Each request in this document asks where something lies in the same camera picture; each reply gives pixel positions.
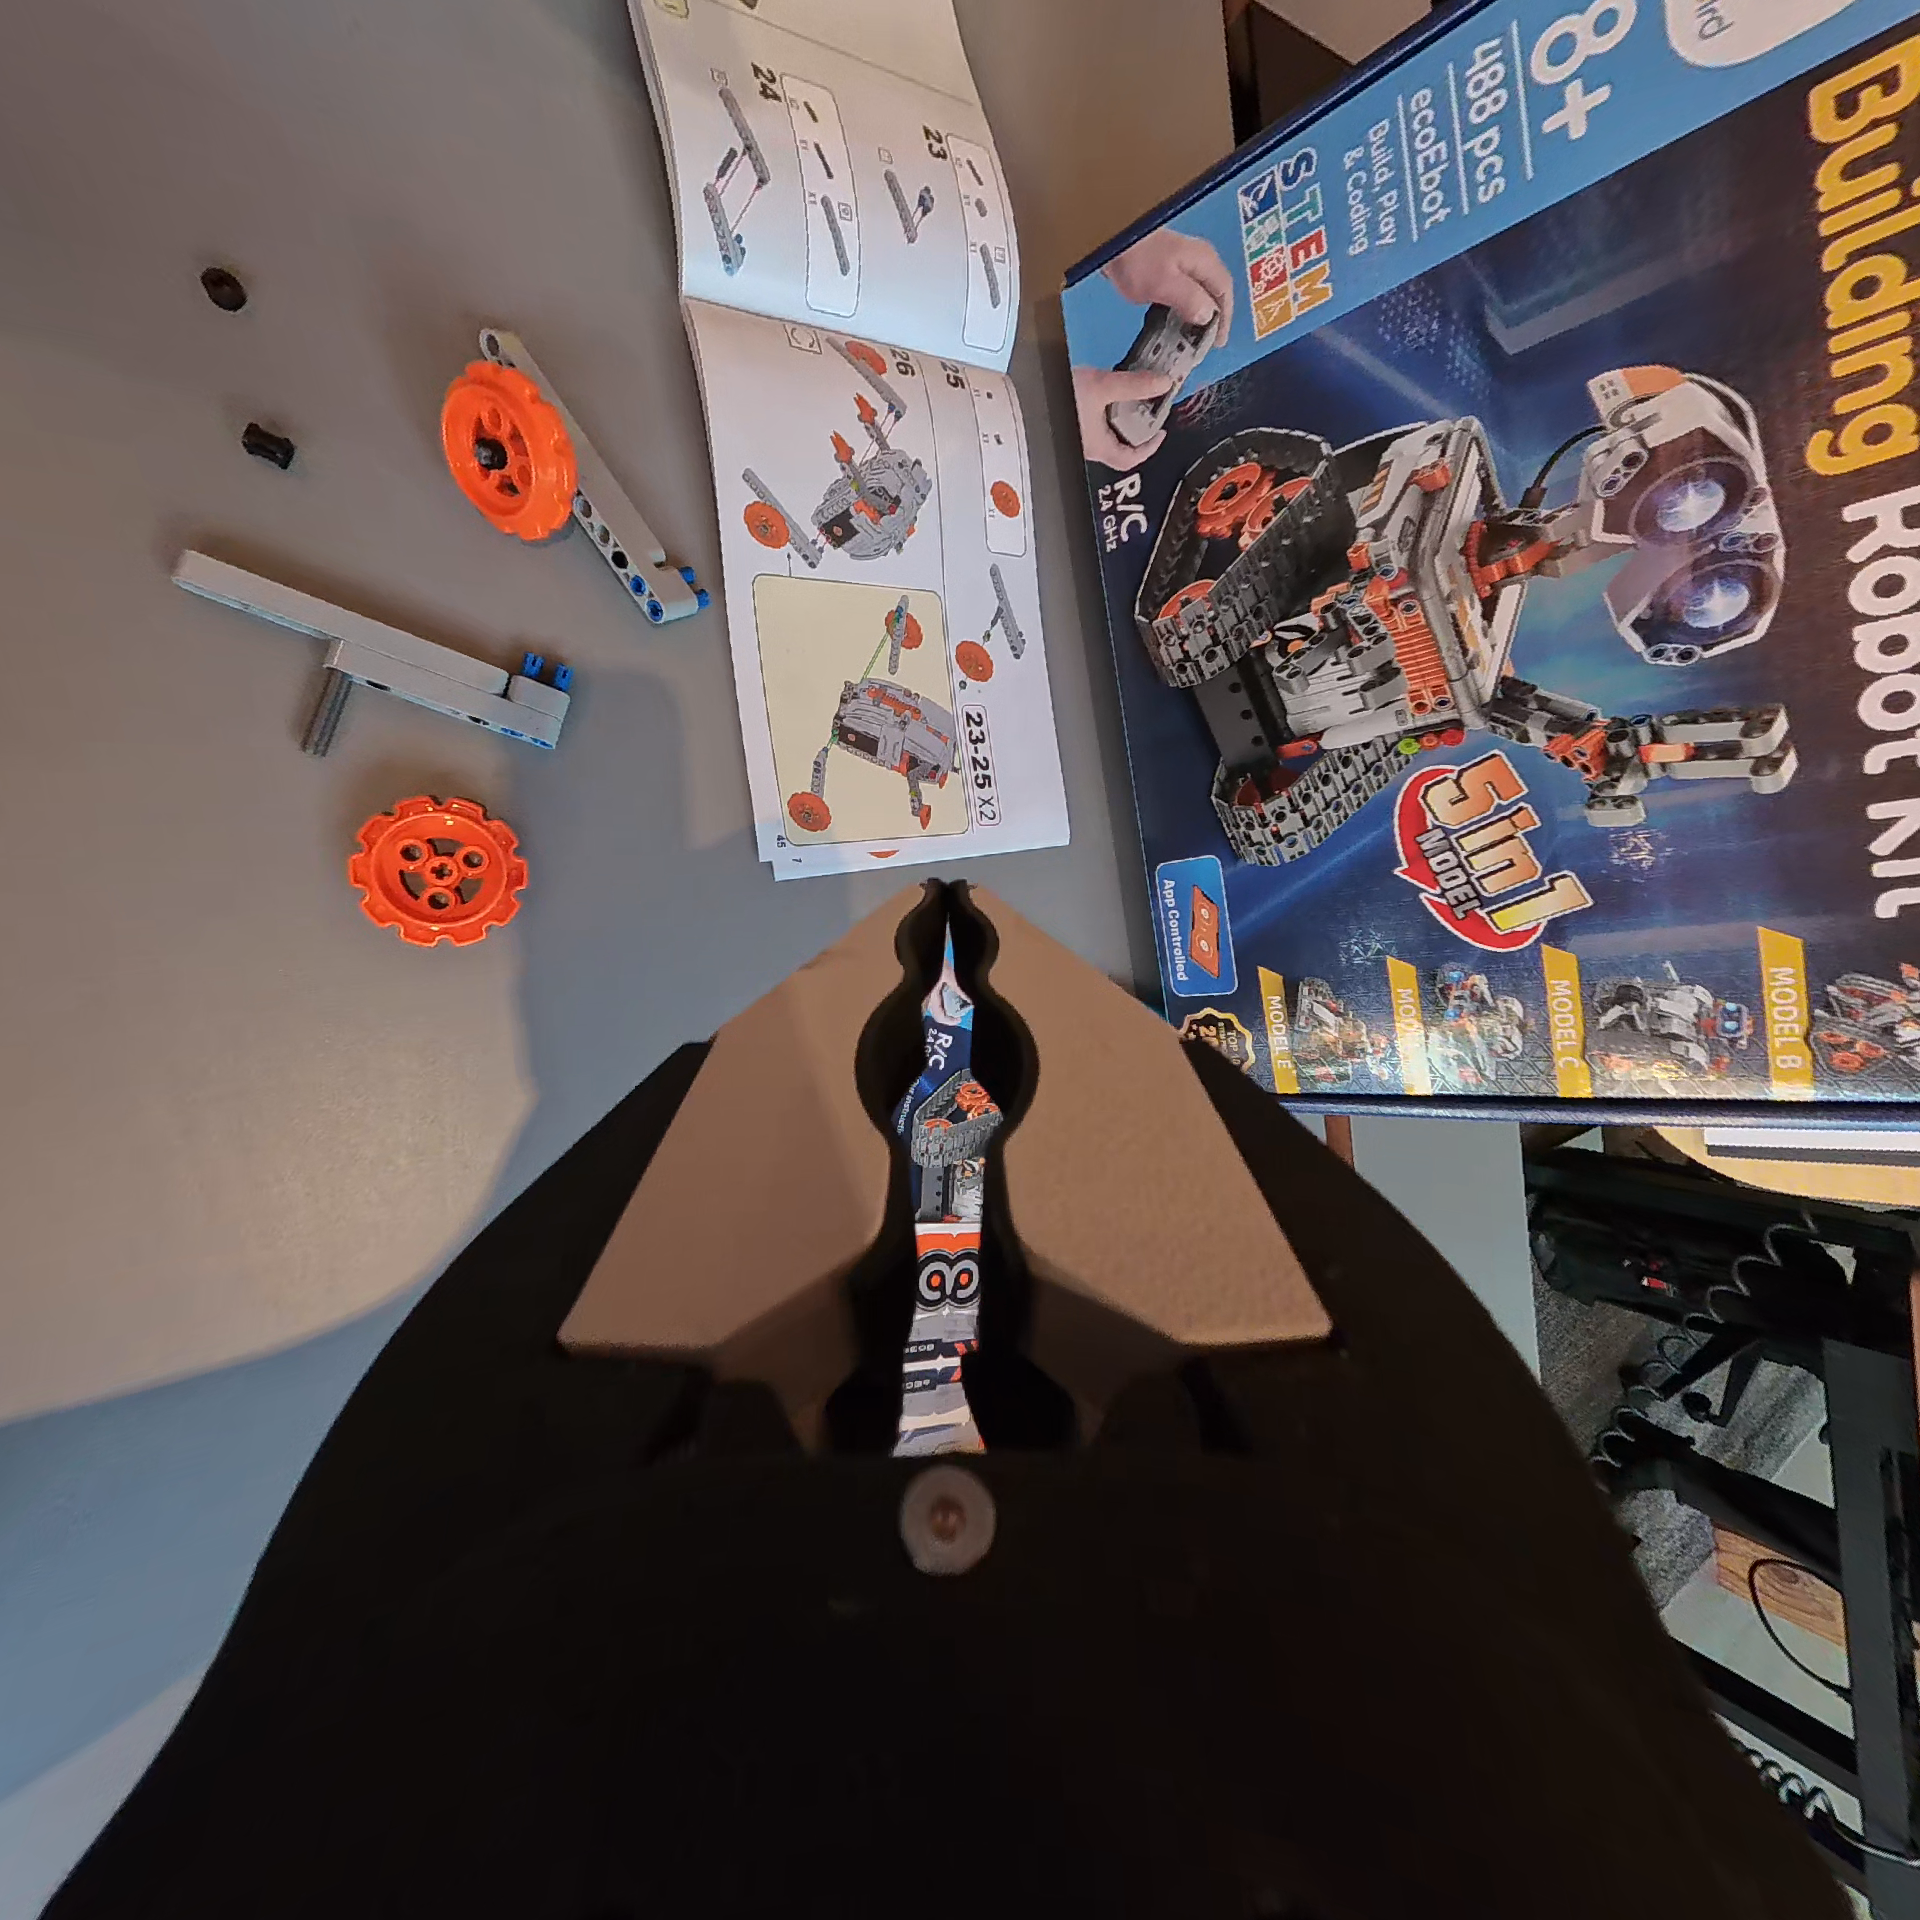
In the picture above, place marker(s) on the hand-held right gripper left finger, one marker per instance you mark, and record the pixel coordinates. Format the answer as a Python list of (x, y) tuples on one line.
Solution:
[(719, 1202)]

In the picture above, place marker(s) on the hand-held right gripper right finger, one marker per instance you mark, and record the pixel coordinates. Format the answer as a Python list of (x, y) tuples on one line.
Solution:
[(1171, 1202)]

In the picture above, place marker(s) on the blue cover booklet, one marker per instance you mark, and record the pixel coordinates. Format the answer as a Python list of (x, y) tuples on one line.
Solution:
[(933, 1059)]

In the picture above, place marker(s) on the grey beam assembly with axle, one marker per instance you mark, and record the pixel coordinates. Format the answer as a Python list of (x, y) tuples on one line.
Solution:
[(405, 660)]

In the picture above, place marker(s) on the grey beam with blue pins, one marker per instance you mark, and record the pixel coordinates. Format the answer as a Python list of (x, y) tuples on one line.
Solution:
[(623, 549)]

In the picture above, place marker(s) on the blue robot kit box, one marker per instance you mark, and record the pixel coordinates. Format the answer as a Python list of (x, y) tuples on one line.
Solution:
[(1499, 602)]

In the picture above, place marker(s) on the white instruction booklet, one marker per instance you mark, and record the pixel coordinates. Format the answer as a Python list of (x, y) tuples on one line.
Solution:
[(871, 451)]

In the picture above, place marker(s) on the small black connector pin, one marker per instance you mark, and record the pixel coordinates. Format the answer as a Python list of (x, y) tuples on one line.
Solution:
[(267, 445)]

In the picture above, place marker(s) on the small black round bushing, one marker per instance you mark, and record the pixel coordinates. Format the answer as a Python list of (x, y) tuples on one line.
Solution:
[(221, 290)]

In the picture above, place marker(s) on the black desk frame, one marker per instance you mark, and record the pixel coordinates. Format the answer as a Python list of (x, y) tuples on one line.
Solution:
[(1875, 1500)]

